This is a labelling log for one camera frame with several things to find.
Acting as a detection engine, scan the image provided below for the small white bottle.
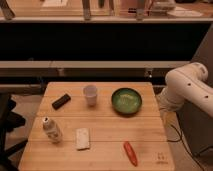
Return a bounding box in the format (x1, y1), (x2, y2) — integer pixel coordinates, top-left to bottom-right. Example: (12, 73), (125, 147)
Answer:
(42, 117), (62, 143)

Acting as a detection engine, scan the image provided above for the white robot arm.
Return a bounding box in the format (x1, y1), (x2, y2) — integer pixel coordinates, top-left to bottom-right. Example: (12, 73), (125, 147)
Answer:
(156, 62), (213, 117)

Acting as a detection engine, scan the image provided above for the white paper cup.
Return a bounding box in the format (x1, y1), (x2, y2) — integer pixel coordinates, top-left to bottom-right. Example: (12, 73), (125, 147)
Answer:
(83, 85), (97, 106)

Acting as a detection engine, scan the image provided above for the green ceramic bowl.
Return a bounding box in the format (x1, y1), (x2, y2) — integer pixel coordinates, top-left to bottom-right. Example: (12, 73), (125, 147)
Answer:
(111, 88), (142, 115)

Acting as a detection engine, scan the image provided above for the black rectangular block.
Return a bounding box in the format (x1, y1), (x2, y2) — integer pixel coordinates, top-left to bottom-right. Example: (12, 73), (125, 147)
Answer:
(52, 94), (71, 110)

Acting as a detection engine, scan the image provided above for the red chili pepper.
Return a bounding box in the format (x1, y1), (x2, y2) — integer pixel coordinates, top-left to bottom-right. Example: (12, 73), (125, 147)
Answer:
(123, 141), (138, 166)

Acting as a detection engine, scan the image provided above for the black office chair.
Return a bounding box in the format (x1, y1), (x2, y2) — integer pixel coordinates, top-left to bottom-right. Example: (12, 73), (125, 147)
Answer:
(0, 93), (28, 171)

